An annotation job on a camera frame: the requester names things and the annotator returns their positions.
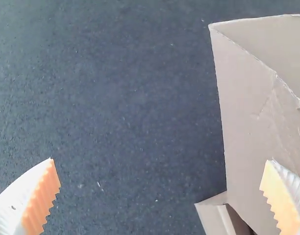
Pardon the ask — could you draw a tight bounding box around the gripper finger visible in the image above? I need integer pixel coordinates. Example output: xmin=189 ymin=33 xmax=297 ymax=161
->
xmin=259 ymin=159 xmax=300 ymax=235
xmin=0 ymin=157 xmax=62 ymax=235

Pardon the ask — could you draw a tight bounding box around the cardboard box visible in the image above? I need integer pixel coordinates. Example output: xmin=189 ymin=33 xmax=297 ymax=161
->
xmin=194 ymin=14 xmax=300 ymax=235

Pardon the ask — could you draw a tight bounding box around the black mat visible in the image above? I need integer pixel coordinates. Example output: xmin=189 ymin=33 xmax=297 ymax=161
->
xmin=0 ymin=0 xmax=300 ymax=235

